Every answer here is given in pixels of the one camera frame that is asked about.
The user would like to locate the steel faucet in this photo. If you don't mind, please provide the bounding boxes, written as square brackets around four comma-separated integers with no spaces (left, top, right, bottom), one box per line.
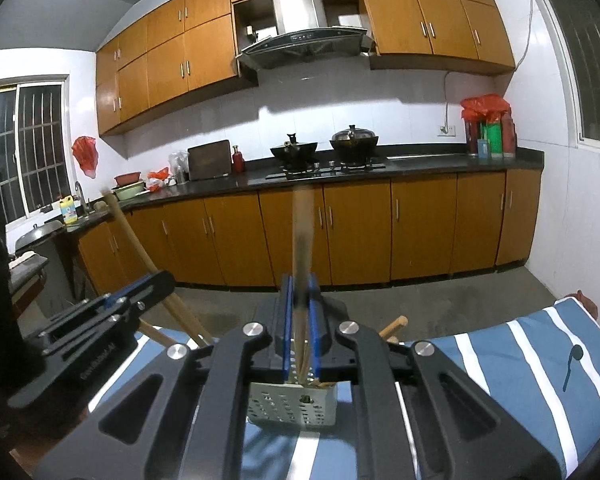
[74,181,92,217]

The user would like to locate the clear plastic containers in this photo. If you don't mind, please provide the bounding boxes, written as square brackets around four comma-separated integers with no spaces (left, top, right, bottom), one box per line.
[169,151,190,183]

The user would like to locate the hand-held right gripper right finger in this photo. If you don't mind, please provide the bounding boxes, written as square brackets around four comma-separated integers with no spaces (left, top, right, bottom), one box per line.
[307,275,563,480]

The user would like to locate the small red plastic bag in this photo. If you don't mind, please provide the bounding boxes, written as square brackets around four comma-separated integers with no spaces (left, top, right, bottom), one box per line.
[147,167,171,192]

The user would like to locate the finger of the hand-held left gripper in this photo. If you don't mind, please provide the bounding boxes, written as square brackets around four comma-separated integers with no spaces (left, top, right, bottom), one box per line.
[45,272,176,333]
[42,310,146,356]

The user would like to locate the white power cable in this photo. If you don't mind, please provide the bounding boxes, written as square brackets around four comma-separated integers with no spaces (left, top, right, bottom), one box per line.
[442,0,538,128]

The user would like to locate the barred window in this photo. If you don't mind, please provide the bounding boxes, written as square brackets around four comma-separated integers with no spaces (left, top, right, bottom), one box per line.
[0,76,71,226]

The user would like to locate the green carton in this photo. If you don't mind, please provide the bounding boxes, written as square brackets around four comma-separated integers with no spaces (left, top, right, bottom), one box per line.
[482,122,503,157]

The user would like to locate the hanging red plastic bag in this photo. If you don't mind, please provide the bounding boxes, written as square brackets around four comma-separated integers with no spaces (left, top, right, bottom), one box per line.
[71,136,100,179]

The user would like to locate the dark cutting board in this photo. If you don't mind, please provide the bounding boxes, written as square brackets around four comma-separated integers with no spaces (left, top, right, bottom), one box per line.
[187,140,232,182]

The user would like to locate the green perforated utensil holder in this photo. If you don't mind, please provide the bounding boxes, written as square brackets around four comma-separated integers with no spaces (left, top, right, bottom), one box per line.
[246,380,340,431]

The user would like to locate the blue white striped tablecloth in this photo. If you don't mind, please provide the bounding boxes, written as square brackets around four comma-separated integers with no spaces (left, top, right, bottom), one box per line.
[87,296,600,480]

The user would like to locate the short wooden handle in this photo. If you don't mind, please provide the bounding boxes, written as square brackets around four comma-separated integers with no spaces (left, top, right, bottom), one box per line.
[379,315,409,343]

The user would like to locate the grey metal pot lid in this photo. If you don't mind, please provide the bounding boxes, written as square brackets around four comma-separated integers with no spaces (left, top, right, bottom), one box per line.
[16,222,65,250]

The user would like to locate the orange lower kitchen cabinets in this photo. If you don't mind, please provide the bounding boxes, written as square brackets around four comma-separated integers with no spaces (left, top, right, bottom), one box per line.
[77,169,543,288]

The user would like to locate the tall red bottle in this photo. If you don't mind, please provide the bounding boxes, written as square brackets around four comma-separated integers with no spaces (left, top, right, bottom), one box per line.
[462,120,481,156]

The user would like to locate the black wok with lid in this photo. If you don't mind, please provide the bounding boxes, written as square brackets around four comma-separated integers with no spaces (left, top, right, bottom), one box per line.
[329,125,379,158]

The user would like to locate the steel range hood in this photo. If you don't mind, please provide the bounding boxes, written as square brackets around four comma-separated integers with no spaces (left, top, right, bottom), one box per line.
[236,0,376,71]

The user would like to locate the black kitchen countertop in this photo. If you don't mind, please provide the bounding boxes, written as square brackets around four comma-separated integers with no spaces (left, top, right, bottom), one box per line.
[15,145,546,251]

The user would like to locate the black gas stove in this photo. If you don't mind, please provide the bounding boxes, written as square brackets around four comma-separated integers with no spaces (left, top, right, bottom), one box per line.
[265,159,388,181]

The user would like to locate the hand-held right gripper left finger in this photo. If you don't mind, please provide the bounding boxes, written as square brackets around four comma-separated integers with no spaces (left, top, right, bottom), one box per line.
[32,275,295,480]

